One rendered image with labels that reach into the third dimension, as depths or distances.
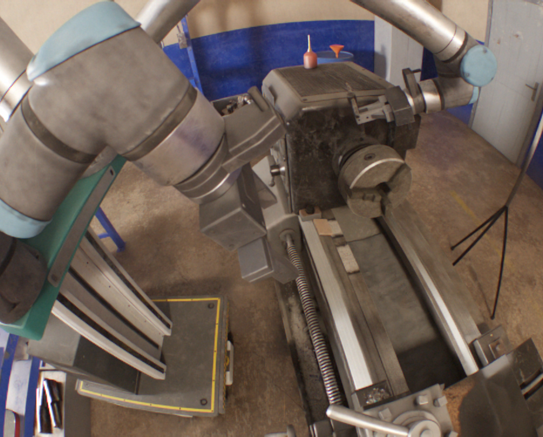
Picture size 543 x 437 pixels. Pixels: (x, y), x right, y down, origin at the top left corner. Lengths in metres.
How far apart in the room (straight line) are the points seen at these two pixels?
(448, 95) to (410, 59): 3.79
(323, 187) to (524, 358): 1.00
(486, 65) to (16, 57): 0.74
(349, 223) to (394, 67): 3.39
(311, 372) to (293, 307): 0.35
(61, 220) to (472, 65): 0.97
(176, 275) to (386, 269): 1.59
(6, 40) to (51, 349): 1.15
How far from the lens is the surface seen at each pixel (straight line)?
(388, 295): 1.11
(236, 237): 0.27
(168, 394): 1.52
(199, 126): 0.23
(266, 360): 1.75
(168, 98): 0.22
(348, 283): 0.99
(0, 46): 0.39
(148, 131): 0.22
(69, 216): 0.74
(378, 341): 0.91
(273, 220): 1.22
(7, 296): 0.61
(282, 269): 0.33
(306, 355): 1.32
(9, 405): 1.78
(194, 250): 2.33
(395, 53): 4.37
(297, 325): 1.37
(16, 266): 0.60
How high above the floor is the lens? 1.67
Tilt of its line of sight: 45 degrees down
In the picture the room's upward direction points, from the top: 9 degrees counter-clockwise
